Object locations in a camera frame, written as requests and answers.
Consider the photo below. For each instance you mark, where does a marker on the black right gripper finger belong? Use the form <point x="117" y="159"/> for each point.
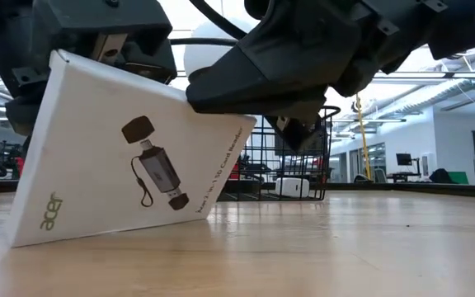
<point x="262" y="82"/>
<point x="307" y="138"/>

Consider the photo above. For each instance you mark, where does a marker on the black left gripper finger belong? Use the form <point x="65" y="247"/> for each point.
<point x="21" y="117"/>
<point x="153" y="59"/>

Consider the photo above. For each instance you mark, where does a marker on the white card reader box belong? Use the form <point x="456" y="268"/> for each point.
<point x="97" y="165"/>

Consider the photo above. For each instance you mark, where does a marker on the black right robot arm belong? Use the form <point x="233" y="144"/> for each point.
<point x="460" y="37"/>

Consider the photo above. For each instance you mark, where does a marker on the green bin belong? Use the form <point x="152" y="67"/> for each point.
<point x="459" y="178"/>

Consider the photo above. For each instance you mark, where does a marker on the white and black sphere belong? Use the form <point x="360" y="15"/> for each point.
<point x="208" y="57"/>

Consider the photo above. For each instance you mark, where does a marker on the red storage crate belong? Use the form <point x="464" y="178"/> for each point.
<point x="234" y="171"/>

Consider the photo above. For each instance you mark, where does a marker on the black computer monitor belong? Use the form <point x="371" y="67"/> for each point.
<point x="404" y="159"/>

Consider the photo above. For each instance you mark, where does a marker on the black bag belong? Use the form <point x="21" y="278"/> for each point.
<point x="441" y="177"/>

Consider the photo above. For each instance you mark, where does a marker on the black aluminium rig frame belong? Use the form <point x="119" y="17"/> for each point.
<point x="406" y="189"/>

